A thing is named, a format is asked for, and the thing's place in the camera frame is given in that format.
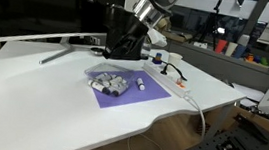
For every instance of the small round black dish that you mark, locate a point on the small round black dish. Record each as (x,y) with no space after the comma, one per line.
(97,50)

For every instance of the white monitor stand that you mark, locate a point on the white monitor stand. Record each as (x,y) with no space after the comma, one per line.
(58,53)

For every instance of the small blue orange bottle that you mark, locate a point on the small blue orange bottle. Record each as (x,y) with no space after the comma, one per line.
(157,58)

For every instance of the tall black tripod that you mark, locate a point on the tall black tripod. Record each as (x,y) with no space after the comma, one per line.
(216,16)

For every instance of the white power strip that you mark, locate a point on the white power strip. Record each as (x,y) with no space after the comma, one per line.
(161,76)

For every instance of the white paper cup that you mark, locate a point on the white paper cup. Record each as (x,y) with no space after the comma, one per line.
(175,59)

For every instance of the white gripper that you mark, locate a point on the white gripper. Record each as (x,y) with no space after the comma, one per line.
(157,38)

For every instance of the grey cabinet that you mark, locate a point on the grey cabinet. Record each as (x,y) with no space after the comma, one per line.
(215,68)

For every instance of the black coffee machine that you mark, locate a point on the black coffee machine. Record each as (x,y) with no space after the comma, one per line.
(125,34)

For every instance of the white plastic cup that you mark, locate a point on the white plastic cup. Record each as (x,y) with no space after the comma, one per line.
(231,49)

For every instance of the purple mat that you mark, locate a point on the purple mat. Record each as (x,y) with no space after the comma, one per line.
(138,97)

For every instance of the green toy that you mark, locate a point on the green toy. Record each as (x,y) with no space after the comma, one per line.
(264,61)

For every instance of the blue plastic cup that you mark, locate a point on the blue plastic cup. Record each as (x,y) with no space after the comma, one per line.
(239,52)

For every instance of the red plastic cup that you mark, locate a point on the red plastic cup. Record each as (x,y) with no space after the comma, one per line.
(220,46)

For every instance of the blue toy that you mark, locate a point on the blue toy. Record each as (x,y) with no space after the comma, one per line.
(257,59)

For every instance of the orange toy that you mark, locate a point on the orange toy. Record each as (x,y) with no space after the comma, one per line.
(250,58)

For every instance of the white-framed monitor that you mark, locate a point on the white-framed monitor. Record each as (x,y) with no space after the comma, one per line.
(48,5)

